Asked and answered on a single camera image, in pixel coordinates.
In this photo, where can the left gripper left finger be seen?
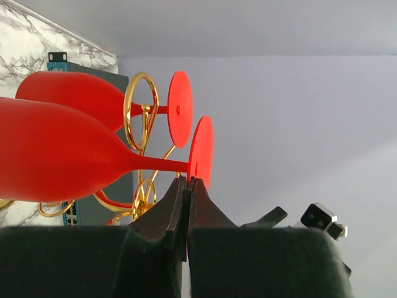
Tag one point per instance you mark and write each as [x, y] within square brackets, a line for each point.
[143, 259]

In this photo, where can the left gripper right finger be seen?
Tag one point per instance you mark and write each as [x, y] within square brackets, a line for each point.
[226, 260]

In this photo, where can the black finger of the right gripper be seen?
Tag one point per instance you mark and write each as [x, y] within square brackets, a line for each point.
[269, 220]

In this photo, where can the red wine glass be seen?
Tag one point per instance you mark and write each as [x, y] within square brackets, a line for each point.
[103, 101]
[54, 153]

